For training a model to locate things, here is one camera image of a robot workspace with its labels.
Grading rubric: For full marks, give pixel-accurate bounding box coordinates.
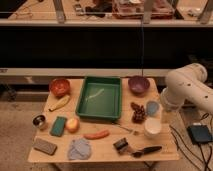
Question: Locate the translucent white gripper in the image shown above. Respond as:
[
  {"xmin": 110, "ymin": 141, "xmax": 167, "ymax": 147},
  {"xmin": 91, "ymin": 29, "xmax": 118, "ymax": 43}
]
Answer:
[{"xmin": 162, "ymin": 109, "xmax": 177, "ymax": 124}]

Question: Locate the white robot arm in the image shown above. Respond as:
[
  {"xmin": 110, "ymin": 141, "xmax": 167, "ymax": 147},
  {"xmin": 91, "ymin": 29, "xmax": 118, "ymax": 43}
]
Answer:
[{"xmin": 160, "ymin": 63, "xmax": 213, "ymax": 123}]

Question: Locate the white cup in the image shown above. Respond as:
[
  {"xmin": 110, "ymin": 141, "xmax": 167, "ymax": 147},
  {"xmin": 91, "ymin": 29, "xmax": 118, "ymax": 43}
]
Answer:
[{"xmin": 144, "ymin": 118, "xmax": 162, "ymax": 138}]

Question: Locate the small metal cup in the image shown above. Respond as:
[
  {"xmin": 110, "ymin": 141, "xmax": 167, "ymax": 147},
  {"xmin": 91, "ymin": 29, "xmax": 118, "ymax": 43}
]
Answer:
[{"xmin": 33, "ymin": 115, "xmax": 47, "ymax": 130}]

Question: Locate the small blue bowl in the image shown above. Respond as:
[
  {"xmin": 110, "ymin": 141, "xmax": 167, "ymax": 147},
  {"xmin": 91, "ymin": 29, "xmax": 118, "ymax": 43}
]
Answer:
[{"xmin": 146, "ymin": 101, "xmax": 160, "ymax": 116}]

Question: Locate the black foot pedal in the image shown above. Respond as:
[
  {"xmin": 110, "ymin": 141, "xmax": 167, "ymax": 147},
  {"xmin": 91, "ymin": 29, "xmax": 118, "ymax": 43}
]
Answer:
[{"xmin": 187, "ymin": 125, "xmax": 213, "ymax": 144}]

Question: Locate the metal fork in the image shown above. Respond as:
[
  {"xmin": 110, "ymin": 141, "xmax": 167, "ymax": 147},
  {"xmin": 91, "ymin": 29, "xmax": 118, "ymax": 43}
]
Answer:
[{"xmin": 111, "ymin": 122, "xmax": 140, "ymax": 136}]

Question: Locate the purple bowl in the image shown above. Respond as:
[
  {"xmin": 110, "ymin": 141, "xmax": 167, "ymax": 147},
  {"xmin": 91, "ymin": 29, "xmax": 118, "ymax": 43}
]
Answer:
[{"xmin": 128, "ymin": 75, "xmax": 150, "ymax": 94}]

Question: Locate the dark binder clip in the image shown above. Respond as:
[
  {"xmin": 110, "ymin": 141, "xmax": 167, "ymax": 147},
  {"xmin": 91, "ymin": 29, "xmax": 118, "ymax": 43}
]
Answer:
[{"xmin": 113, "ymin": 138, "xmax": 129, "ymax": 154}]

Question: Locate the green plastic tray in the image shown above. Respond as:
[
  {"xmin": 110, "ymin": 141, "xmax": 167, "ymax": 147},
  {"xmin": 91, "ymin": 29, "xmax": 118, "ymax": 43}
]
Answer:
[{"xmin": 76, "ymin": 76, "xmax": 122, "ymax": 121}]

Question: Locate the crumpled blue-grey cloth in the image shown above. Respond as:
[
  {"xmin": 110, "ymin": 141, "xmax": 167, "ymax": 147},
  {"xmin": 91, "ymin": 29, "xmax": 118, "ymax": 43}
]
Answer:
[{"xmin": 67, "ymin": 138, "xmax": 91, "ymax": 160}]

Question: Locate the red yellow apple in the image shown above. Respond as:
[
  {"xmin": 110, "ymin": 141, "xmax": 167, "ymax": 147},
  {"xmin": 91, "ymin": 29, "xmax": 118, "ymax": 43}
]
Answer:
[{"xmin": 65, "ymin": 118, "xmax": 80, "ymax": 133}]

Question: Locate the yellow banana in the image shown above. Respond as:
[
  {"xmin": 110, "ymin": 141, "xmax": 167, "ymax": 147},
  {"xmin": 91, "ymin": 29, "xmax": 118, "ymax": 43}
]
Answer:
[{"xmin": 49, "ymin": 95, "xmax": 70, "ymax": 112}]

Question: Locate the green sponge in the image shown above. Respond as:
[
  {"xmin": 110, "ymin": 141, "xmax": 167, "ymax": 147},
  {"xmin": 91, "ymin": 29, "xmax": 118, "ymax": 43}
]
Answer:
[{"xmin": 50, "ymin": 116, "xmax": 67, "ymax": 137}]

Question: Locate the red bowl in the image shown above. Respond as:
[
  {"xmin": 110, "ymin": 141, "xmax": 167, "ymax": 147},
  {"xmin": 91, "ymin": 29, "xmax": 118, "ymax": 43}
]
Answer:
[{"xmin": 49, "ymin": 79, "xmax": 71, "ymax": 98}]

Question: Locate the grey rectangular block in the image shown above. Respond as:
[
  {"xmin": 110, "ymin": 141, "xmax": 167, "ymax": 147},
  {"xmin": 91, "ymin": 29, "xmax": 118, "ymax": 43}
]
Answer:
[{"xmin": 33, "ymin": 138, "xmax": 57, "ymax": 155}]

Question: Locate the black floor cable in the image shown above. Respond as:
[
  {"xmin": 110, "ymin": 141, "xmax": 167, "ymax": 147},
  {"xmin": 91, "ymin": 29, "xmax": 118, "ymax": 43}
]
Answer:
[{"xmin": 169, "ymin": 112, "xmax": 213, "ymax": 171}]

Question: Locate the black-handled brush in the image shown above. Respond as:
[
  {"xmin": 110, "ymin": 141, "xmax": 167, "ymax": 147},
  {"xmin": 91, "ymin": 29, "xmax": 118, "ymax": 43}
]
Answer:
[{"xmin": 131, "ymin": 146, "xmax": 162, "ymax": 158}]

